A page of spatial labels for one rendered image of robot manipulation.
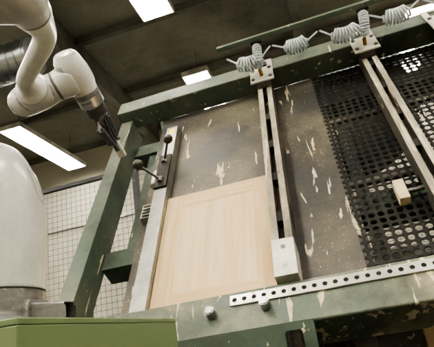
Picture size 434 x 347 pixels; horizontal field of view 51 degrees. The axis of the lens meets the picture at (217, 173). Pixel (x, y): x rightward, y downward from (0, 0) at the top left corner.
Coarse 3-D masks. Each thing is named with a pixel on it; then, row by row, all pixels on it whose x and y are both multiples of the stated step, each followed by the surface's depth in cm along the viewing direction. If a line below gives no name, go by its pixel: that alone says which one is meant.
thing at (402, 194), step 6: (396, 180) 131; (402, 180) 130; (396, 186) 129; (402, 186) 128; (396, 192) 128; (402, 192) 127; (408, 192) 126; (402, 198) 125; (408, 198) 125; (402, 204) 127
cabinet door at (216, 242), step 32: (224, 192) 155; (256, 192) 150; (192, 224) 148; (224, 224) 143; (256, 224) 138; (160, 256) 142; (192, 256) 137; (224, 256) 133; (256, 256) 128; (160, 288) 131; (192, 288) 127; (224, 288) 123
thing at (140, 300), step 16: (176, 128) 197; (176, 144) 190; (160, 192) 164; (160, 208) 157; (160, 224) 150; (144, 240) 147; (160, 240) 147; (144, 256) 141; (144, 272) 135; (144, 288) 130; (144, 304) 126
